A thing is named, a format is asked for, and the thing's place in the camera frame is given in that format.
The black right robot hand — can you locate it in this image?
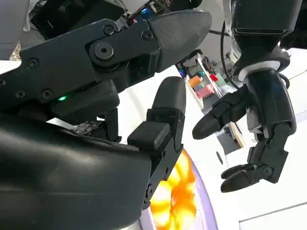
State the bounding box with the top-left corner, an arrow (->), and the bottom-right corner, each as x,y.
0,10 -> 213,230

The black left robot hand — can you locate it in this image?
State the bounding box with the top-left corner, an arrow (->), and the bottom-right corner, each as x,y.
191,68 -> 297,194

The orange and white bread roll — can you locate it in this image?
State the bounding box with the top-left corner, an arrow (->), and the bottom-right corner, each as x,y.
150,149 -> 198,230

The wooden edged board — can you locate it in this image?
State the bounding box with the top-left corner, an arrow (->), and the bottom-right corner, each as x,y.
229,121 -> 247,149

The shelf with colourful blocks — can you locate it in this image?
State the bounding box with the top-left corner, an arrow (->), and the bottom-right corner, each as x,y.
176,49 -> 225,110

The lilac plate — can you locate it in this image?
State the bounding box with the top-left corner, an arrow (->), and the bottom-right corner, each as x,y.
138,153 -> 219,230

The grey rounded casing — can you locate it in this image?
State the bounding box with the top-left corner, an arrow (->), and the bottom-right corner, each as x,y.
0,0 -> 31,61

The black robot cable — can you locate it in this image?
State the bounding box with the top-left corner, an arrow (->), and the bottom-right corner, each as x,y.
220,19 -> 241,89

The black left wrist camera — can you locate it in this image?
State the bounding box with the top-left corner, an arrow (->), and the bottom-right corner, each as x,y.
232,0 -> 298,57

